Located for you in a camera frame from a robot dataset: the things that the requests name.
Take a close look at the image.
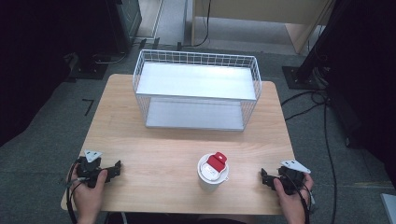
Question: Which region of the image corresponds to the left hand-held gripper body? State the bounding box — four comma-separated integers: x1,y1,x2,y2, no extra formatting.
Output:
76,149,110,189

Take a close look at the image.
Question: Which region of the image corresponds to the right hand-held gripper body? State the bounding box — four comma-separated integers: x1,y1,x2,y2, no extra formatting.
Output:
275,160,312,196

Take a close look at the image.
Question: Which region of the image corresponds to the white cup with red lid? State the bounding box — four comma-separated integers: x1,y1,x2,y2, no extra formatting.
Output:
196,151,231,192

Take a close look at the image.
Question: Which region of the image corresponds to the white wire shelf rack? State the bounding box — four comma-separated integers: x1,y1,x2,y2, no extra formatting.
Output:
132,49,262,133

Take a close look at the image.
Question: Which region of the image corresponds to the person's right hand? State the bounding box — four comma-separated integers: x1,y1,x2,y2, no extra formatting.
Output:
273,173,314,217

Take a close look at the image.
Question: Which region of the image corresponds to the person's left hand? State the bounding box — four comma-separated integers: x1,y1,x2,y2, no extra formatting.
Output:
69,170,108,217

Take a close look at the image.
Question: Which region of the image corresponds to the person's lap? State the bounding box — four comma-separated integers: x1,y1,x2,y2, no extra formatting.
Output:
104,212,250,224

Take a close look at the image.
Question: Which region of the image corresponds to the black metal stand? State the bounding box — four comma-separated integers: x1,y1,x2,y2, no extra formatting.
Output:
281,0,339,91

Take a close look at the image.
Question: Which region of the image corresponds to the dark cabinet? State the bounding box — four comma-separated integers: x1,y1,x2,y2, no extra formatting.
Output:
105,0,143,54

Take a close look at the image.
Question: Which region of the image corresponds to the light wooden desk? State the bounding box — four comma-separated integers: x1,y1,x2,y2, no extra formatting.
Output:
191,0,336,56

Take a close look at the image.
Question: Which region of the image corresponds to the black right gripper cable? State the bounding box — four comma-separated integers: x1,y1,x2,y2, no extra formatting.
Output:
288,174,316,224

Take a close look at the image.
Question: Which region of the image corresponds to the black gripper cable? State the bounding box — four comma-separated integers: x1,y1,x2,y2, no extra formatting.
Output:
65,160,82,224
288,174,316,224

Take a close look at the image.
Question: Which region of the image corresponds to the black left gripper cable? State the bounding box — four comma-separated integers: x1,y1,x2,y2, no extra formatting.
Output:
65,160,82,224

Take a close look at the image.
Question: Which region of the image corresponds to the black floor cable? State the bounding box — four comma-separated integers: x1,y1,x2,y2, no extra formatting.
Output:
280,89,339,224

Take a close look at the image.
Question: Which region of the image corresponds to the black stand base plate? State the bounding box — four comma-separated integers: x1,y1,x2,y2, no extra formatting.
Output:
67,52,110,81

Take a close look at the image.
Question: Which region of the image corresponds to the black hanging cable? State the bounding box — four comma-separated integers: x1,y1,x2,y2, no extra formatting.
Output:
177,0,213,51

